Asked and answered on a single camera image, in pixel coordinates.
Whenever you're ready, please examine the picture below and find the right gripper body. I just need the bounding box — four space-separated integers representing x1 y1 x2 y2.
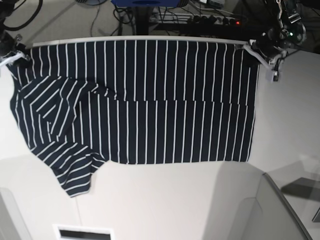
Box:
0 29 31 68

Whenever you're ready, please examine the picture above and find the navy white striped t-shirt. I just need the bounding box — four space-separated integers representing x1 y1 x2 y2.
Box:
8 40 259 197

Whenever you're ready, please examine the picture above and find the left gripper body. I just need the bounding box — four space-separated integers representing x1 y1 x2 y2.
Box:
241 28 288 82

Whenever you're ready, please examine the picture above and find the white power strip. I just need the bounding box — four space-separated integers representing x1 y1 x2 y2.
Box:
149 11 249 26

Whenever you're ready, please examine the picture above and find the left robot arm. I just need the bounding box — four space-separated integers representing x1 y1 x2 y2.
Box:
242 0 307 82

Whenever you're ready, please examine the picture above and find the black table leg column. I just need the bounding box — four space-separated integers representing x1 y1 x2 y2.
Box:
132 6 153 36

